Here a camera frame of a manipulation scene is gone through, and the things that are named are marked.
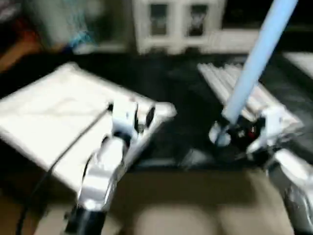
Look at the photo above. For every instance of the white plastic table top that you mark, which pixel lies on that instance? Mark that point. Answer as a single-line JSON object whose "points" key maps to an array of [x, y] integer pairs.
{"points": [[49, 117]]}

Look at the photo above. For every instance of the black mat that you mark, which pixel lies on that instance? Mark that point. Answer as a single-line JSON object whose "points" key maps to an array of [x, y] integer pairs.
{"points": [[190, 98]]}

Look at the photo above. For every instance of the white glass-door cabinet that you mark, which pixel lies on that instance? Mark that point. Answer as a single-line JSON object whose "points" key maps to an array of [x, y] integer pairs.
{"points": [[176, 24]]}

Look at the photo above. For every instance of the teal and white pole tool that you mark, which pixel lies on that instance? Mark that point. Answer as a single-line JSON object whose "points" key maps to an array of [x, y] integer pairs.
{"points": [[83, 38]]}

